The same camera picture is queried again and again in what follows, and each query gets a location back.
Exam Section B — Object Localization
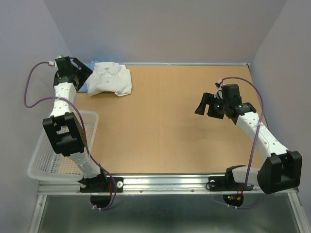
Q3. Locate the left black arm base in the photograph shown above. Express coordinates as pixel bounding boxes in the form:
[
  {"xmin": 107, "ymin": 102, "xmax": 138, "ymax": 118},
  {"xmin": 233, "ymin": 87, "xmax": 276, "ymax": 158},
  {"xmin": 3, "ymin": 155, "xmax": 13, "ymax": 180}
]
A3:
[{"xmin": 79, "ymin": 176, "xmax": 124, "ymax": 211}]

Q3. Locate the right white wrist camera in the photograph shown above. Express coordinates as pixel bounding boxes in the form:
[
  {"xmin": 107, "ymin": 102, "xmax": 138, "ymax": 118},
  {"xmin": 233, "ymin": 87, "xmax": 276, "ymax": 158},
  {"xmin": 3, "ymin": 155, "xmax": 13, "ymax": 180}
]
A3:
[{"xmin": 214, "ymin": 81, "xmax": 223, "ymax": 99}]

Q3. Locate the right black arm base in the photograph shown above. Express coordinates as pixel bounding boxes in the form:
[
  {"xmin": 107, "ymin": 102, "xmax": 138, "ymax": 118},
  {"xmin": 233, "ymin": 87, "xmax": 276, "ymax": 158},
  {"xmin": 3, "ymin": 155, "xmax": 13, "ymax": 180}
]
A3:
[{"xmin": 206, "ymin": 176, "xmax": 254, "ymax": 207}]

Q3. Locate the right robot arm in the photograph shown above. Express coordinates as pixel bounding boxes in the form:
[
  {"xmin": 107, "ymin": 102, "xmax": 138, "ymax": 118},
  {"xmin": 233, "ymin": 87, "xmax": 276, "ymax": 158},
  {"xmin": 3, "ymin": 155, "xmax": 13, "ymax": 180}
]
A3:
[{"xmin": 195, "ymin": 83, "xmax": 302, "ymax": 194}]

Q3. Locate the folded blue shirt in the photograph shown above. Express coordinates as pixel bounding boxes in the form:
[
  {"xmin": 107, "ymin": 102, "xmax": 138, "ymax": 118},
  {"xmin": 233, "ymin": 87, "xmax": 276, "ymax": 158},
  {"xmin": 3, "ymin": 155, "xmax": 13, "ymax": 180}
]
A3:
[{"xmin": 78, "ymin": 59, "xmax": 100, "ymax": 93}]

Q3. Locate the aluminium mounting rail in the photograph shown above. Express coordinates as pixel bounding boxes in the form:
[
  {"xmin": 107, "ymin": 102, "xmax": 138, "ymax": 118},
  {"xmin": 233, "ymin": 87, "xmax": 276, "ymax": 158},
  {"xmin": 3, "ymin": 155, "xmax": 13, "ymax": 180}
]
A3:
[{"xmin": 37, "ymin": 173, "xmax": 263, "ymax": 196}]

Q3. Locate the white plastic basket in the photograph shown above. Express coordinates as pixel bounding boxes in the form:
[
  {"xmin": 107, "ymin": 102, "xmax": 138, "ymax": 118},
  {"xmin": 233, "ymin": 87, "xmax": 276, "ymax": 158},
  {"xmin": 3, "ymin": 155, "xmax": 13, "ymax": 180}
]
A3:
[{"xmin": 27, "ymin": 110, "xmax": 99, "ymax": 182}]

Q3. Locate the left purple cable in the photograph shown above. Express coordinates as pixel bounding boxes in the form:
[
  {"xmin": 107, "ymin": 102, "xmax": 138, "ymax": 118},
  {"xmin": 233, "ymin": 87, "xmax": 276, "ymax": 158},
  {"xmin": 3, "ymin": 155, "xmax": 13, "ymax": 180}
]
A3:
[{"xmin": 24, "ymin": 60, "xmax": 117, "ymax": 211}]

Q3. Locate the metal front panel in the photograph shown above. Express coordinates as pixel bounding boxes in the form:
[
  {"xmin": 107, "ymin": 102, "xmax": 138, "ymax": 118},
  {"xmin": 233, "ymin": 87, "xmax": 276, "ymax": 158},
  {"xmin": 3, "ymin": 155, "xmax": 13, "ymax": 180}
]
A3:
[{"xmin": 30, "ymin": 193, "xmax": 311, "ymax": 233}]

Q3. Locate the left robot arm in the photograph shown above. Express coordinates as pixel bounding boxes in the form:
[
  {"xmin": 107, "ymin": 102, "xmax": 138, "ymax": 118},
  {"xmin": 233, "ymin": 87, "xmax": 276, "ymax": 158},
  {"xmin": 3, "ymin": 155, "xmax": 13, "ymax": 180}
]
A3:
[{"xmin": 42, "ymin": 56, "xmax": 109, "ymax": 193}]

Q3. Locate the white long sleeve shirt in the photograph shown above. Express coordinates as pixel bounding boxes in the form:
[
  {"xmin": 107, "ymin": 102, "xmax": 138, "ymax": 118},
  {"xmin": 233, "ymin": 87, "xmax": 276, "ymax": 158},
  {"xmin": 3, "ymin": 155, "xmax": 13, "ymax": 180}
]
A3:
[{"xmin": 86, "ymin": 62, "xmax": 132, "ymax": 97}]

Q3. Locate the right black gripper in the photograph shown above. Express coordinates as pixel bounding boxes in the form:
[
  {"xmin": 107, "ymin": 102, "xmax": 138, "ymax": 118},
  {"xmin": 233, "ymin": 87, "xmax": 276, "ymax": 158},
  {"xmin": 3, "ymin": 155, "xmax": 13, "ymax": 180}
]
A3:
[{"xmin": 194, "ymin": 92, "xmax": 229, "ymax": 119}]

